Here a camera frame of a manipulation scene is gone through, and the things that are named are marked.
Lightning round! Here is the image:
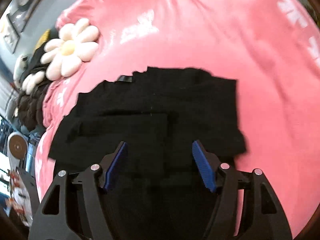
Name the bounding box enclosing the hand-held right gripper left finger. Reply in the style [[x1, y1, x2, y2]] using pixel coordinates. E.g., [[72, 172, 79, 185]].
[[28, 141, 129, 240]]

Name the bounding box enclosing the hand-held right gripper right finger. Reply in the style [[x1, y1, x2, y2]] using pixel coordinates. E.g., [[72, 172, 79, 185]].
[[192, 140, 293, 240]]

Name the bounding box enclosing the black garment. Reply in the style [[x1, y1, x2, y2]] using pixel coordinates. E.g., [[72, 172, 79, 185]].
[[47, 66, 248, 240]]

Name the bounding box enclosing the round wooden disc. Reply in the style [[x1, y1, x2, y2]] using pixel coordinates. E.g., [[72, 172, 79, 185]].
[[7, 132, 30, 167]]

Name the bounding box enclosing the brown quilted cushion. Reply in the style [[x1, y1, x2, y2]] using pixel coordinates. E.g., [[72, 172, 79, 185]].
[[15, 80, 52, 132]]

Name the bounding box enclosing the white curtain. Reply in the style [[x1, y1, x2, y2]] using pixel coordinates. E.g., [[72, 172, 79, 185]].
[[0, 79, 16, 112]]

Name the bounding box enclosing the small white daisy pillow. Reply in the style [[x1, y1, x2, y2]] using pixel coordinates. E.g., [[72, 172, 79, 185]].
[[21, 70, 47, 92]]

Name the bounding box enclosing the large white daisy pillow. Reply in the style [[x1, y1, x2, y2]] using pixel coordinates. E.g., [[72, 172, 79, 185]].
[[41, 18, 100, 81]]

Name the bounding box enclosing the white plush toy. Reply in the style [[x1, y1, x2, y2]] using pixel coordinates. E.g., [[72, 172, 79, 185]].
[[13, 54, 31, 88]]

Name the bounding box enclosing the pink printed blanket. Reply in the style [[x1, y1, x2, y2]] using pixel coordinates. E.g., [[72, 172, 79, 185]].
[[34, 0, 320, 240]]

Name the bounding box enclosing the yellow pillow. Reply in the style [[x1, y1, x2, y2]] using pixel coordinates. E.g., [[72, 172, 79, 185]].
[[36, 29, 52, 52]]

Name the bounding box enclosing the small framed wall picture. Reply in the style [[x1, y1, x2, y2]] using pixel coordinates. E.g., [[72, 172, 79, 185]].
[[3, 12, 28, 53]]

